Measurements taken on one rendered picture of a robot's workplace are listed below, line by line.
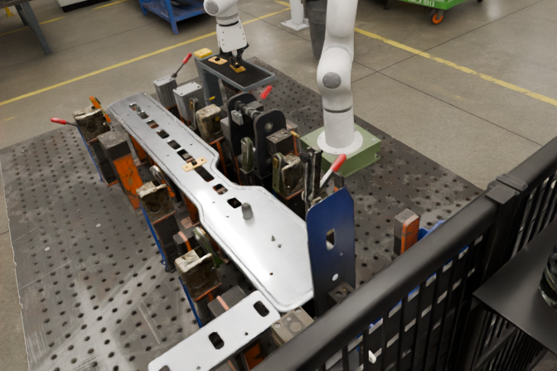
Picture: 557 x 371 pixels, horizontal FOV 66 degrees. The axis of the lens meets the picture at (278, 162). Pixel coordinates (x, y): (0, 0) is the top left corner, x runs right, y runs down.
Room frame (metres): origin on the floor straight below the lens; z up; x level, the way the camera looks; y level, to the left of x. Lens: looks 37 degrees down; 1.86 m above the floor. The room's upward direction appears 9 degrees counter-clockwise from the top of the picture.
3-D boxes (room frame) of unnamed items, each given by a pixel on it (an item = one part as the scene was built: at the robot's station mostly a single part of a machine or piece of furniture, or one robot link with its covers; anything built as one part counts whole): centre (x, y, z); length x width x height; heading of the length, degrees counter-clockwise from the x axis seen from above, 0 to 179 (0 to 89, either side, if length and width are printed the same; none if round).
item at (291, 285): (1.22, 0.30, 1.00); 1.38 x 0.22 x 0.02; 31
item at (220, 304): (0.64, 0.17, 0.84); 0.11 x 0.10 x 0.28; 121
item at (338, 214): (0.57, -0.08, 1.17); 0.12 x 0.01 x 0.34; 121
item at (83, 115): (1.61, 0.75, 0.88); 0.15 x 0.11 x 0.36; 121
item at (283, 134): (1.12, -0.02, 0.91); 0.07 x 0.05 x 0.42; 121
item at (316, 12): (4.17, -0.71, 0.36); 0.54 x 0.50 x 0.73; 117
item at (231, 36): (1.58, 0.10, 1.30); 0.10 x 0.07 x 0.11; 110
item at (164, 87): (1.80, 0.44, 0.88); 0.11 x 0.10 x 0.36; 121
